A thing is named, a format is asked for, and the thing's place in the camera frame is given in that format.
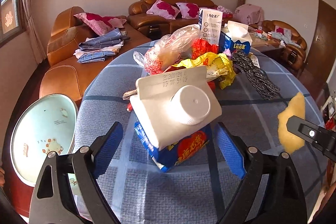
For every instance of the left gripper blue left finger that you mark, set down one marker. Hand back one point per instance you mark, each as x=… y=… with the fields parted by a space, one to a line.
x=91 y=162

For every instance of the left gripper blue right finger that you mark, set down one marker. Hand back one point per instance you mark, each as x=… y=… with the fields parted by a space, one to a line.
x=246 y=163

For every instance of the yellow sponge piece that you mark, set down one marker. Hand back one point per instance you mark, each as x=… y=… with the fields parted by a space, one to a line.
x=289 y=141

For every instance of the yellow plastic bag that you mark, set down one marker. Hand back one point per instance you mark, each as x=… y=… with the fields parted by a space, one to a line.
x=219 y=68

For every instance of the clear plastic bag red print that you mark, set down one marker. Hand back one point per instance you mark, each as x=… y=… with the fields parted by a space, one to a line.
x=168 y=49

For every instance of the light blue trash bin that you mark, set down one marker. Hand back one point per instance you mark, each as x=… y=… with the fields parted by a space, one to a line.
x=46 y=125

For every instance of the blue plaid tablecloth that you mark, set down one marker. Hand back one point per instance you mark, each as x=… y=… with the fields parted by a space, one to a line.
x=200 y=188

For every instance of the brown wooden door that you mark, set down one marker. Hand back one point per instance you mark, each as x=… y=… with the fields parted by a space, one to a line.
x=321 y=56

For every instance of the brown leather armchair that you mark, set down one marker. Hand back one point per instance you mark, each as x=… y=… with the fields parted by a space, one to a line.
x=294 y=45

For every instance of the small paper tag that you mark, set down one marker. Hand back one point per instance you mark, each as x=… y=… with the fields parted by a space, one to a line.
x=254 y=60

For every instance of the folded blue plaid bedding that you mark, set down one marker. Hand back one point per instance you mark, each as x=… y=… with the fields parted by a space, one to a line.
x=100 y=48

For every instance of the wooden coffee table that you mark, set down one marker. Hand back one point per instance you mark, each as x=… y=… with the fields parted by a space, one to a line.
x=270 y=47

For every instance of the pink red pillow on chaise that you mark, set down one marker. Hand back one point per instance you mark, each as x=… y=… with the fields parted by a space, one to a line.
x=101 y=25

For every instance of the pink cloth covered object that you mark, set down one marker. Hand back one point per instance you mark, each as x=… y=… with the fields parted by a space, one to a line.
x=249 y=14

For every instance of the tall white blue carton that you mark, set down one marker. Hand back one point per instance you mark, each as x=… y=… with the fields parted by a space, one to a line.
x=210 y=23

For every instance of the brown leather three-seat sofa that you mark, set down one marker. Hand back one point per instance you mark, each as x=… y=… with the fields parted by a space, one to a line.
x=161 y=17

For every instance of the pink red cushion middle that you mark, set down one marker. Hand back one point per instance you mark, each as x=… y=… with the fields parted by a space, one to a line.
x=188 y=10

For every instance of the pink red cushion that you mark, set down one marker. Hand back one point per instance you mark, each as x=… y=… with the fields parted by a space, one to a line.
x=163 y=9
x=188 y=10

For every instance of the pink red cushion left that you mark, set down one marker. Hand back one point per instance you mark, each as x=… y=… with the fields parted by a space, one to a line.
x=163 y=9

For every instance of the window with frame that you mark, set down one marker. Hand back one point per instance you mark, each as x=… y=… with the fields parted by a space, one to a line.
x=12 y=20

